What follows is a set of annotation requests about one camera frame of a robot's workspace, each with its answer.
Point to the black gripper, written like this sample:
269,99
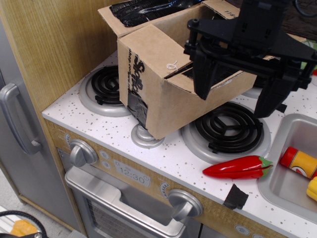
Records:
253,42

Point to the small cardboard box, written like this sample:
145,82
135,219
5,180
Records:
153,83

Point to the front right black burner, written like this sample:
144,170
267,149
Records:
228,132

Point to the black burner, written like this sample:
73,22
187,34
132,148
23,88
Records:
99,92
228,132

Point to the red toy chili pepper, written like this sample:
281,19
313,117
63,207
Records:
248,167

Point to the red yellow toy bottle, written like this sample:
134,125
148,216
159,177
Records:
299,162

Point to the silver round center disc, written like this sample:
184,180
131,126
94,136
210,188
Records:
142,138

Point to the black tape piece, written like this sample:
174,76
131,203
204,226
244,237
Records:
236,198

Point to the silver toy sink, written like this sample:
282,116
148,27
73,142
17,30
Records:
282,186

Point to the yellow toy vegetable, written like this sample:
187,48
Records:
312,189

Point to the rear left black burner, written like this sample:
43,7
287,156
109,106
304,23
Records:
99,92

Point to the right silver stove knob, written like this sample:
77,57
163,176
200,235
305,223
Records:
184,205

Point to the silver stove knob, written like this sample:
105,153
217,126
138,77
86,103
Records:
184,205
82,153

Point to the oven clock display panel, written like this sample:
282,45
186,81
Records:
132,173

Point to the left silver stove knob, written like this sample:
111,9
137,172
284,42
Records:
82,153

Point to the silver oven door handle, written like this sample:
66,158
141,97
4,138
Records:
112,209

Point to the grey fridge door handle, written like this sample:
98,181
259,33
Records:
8,95

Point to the orange object in black ring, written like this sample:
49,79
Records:
29,227

